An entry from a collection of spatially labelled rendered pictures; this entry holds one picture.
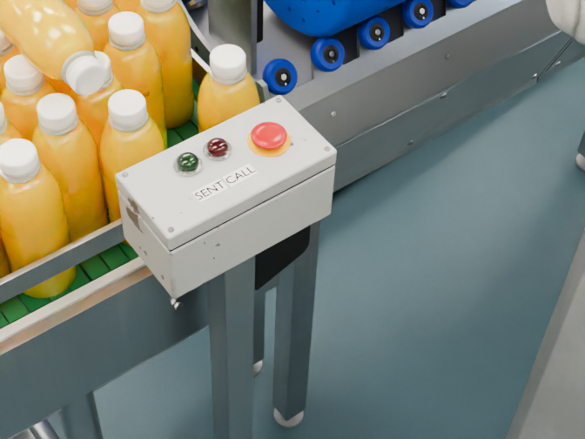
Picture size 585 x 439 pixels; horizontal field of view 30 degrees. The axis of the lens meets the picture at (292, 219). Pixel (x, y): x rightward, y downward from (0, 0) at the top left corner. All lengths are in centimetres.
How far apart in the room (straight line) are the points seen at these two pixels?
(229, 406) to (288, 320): 46
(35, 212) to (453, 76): 69
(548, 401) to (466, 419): 50
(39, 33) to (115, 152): 14
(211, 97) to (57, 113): 17
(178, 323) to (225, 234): 31
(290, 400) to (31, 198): 105
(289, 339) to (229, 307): 66
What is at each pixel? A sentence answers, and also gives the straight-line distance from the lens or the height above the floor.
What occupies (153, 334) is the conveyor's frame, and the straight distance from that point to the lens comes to 135.
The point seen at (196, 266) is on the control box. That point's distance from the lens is 108.
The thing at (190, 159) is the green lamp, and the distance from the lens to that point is 107.
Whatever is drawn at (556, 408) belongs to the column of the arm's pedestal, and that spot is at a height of 45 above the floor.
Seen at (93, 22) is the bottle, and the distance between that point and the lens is 129.
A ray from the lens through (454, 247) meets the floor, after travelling 245.
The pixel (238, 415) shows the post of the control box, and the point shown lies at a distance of 145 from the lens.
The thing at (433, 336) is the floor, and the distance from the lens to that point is 230.
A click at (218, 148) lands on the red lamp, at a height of 111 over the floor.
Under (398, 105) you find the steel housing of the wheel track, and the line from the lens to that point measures 152.
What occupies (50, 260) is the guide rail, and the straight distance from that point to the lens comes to 118.
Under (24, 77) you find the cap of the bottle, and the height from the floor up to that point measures 110.
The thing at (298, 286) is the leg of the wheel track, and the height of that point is 47.
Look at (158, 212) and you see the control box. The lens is 104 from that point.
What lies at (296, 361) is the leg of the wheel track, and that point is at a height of 24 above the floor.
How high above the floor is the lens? 190
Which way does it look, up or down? 50 degrees down
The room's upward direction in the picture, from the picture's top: 3 degrees clockwise
